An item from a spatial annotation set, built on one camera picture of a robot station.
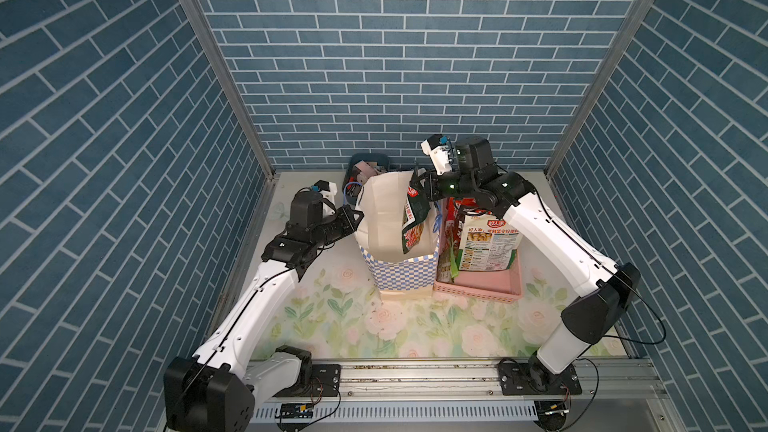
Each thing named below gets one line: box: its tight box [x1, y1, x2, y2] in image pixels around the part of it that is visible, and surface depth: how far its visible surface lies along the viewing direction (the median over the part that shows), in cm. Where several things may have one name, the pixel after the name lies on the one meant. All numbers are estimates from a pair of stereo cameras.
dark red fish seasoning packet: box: [458, 213, 520, 271], surface depth 88 cm
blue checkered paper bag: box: [354, 171, 441, 301], surface depth 78 cm
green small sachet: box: [450, 244, 459, 278], surface depth 84 cm
